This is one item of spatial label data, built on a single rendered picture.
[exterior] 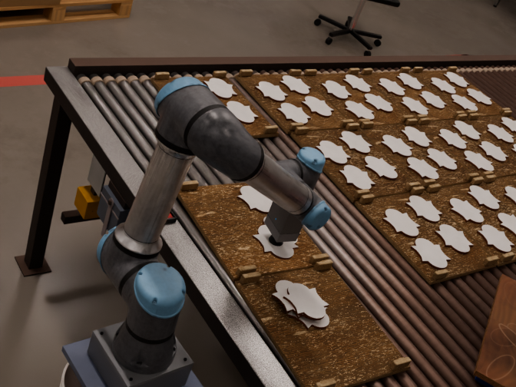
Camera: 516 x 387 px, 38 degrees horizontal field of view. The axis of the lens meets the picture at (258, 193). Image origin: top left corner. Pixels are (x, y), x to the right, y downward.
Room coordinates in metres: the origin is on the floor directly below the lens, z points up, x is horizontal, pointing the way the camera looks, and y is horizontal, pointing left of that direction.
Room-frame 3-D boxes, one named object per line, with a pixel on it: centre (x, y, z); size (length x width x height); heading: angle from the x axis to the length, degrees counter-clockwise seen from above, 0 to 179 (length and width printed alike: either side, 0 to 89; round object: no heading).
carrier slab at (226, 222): (1.90, -0.02, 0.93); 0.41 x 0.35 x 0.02; 42
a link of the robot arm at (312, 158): (1.69, -0.09, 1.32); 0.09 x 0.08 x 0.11; 138
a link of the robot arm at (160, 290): (1.25, 0.13, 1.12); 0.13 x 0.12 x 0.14; 48
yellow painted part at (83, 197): (2.05, 0.53, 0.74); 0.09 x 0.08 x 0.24; 46
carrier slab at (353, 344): (1.59, -0.30, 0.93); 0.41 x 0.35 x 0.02; 43
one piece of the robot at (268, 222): (1.70, -0.11, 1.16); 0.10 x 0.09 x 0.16; 127
